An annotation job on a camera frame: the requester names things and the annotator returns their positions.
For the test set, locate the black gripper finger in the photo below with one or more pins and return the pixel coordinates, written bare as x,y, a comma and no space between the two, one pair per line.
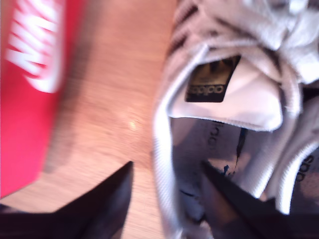
231,209
109,204

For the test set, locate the white black-striped sneaker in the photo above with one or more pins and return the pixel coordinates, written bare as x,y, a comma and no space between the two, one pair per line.
224,119
307,174

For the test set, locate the red cardboard shoebox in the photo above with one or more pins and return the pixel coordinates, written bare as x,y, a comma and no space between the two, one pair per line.
25,124

